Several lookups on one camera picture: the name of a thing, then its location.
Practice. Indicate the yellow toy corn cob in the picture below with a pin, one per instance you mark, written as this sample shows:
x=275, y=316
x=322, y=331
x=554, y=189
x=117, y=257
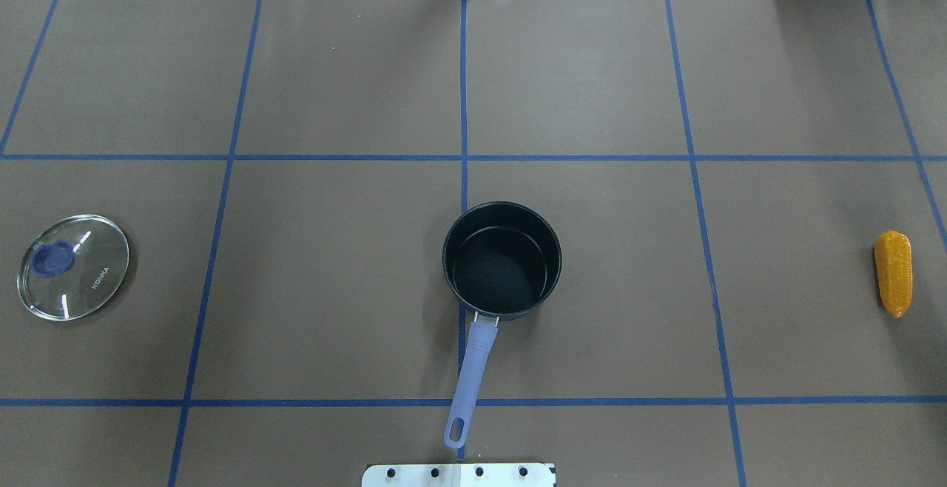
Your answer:
x=893, y=261

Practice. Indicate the glass pot lid blue knob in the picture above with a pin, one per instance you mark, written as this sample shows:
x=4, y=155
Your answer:
x=73, y=268

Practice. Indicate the white camera stand column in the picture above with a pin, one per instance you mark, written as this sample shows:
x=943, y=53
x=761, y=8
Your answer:
x=461, y=474

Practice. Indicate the dark blue saucepan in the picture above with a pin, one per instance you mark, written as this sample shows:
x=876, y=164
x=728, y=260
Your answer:
x=501, y=260

